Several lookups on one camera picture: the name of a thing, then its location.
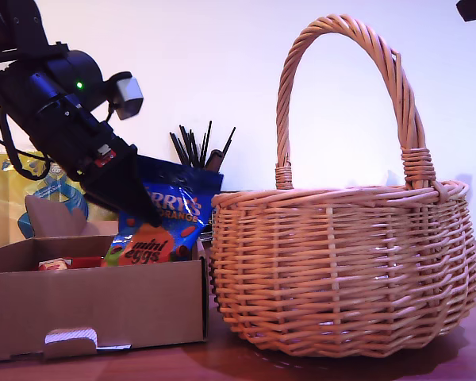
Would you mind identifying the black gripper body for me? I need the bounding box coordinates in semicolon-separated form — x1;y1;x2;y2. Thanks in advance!
55;118;118;187

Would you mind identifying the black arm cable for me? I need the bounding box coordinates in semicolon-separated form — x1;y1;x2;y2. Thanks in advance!
0;106;55;182

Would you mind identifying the dark brown utensil handle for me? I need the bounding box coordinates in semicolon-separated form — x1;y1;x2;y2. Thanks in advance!
203;149;225;172

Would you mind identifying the brown cardboard box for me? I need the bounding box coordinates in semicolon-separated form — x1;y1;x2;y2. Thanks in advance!
0;194;209;364

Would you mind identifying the woven wicker basket with handle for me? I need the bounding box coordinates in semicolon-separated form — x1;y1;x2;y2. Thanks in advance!
209;13;476;359

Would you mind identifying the black chopstick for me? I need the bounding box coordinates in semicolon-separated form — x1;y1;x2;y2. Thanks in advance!
200;120;213;167
178;125;198;167
169;132;188;166
221;125;237;156

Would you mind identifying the white pack with red print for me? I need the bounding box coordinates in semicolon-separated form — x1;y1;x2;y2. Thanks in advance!
36;258;71;272

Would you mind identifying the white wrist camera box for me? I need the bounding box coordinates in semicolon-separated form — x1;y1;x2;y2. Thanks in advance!
102;71;144;122

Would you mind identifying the yellow kitchen towel pack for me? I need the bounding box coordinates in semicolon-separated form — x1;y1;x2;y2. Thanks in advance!
0;149;122;252

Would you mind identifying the red mini eggs bag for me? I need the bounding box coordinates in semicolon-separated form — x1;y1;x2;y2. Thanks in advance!
68;256;113;270

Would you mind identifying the blue Terry's mini eggs bag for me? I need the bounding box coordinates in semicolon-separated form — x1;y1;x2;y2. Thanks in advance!
102;153;225;267

